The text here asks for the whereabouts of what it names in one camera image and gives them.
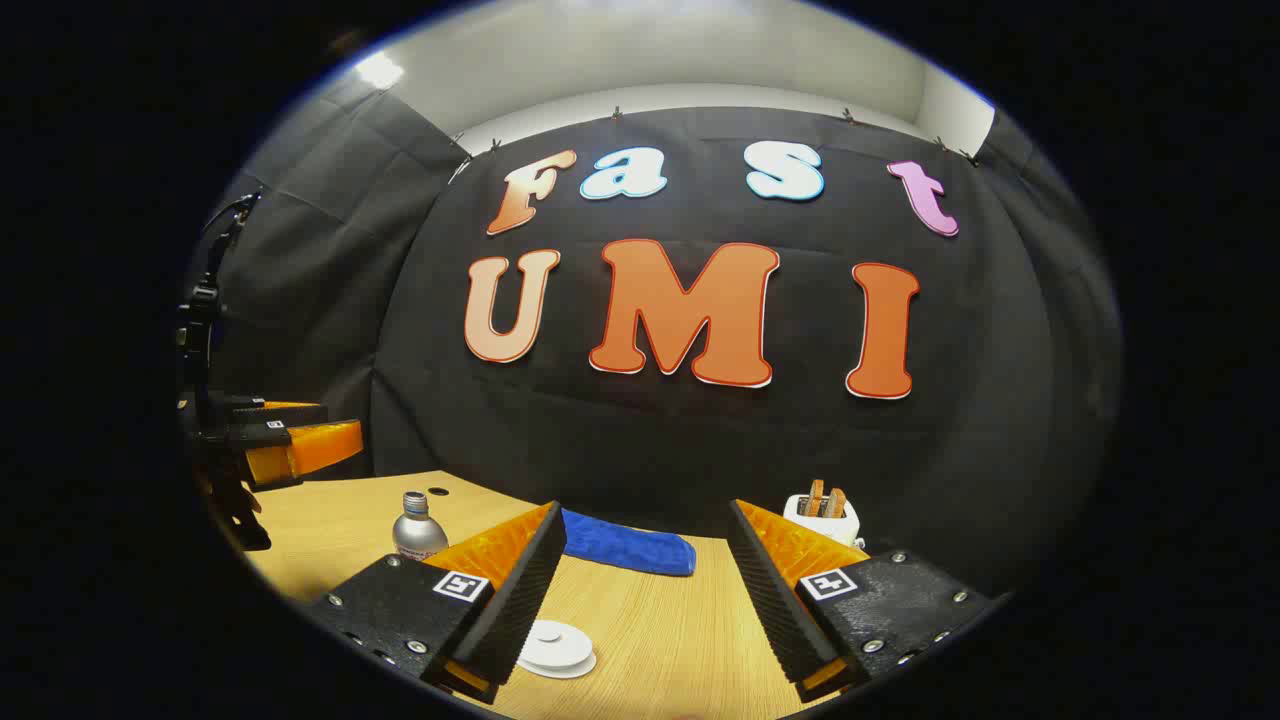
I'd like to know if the white toaster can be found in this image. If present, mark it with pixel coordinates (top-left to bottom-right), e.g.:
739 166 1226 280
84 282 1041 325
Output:
783 493 869 549

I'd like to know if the silver water bottle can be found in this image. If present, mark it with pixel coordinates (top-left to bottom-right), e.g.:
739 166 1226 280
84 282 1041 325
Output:
392 491 449 561

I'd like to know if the blue towel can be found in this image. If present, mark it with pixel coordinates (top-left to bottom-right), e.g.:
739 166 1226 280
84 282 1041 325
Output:
560 508 698 577

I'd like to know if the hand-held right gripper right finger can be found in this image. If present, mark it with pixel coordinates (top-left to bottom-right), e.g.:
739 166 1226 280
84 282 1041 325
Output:
727 498 1001 704

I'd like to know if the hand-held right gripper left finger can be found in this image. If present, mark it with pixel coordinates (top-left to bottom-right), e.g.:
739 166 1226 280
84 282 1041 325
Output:
305 500 568 706

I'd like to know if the ceiling light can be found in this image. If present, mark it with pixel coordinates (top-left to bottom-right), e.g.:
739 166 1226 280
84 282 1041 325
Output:
355 50 406 91

